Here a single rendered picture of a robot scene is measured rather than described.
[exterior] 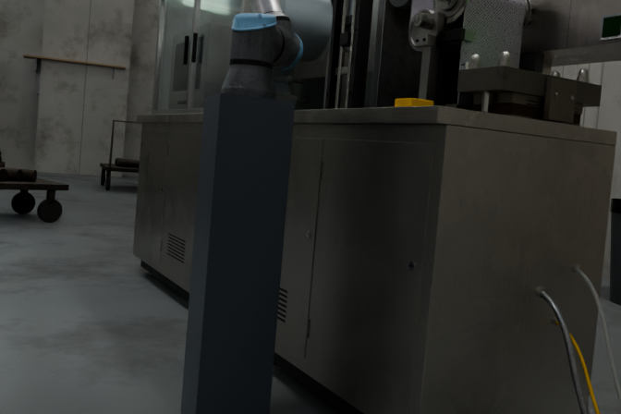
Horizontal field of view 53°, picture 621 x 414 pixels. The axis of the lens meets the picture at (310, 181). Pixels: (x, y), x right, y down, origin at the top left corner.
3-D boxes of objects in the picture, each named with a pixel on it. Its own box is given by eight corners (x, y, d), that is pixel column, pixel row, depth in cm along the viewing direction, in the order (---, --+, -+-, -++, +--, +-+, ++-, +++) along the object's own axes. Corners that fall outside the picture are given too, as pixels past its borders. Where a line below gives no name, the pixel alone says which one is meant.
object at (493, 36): (457, 76, 178) (464, 10, 177) (516, 87, 190) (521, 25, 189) (459, 76, 178) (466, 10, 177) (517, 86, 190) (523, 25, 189)
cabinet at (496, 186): (129, 271, 363) (140, 122, 359) (233, 268, 396) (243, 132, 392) (409, 493, 146) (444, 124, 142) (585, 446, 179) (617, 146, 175)
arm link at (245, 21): (220, 58, 167) (224, 6, 166) (246, 66, 179) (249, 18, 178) (259, 58, 162) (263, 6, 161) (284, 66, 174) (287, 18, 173)
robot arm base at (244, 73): (227, 94, 160) (230, 55, 160) (214, 97, 174) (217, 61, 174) (284, 101, 166) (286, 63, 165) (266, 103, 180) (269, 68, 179)
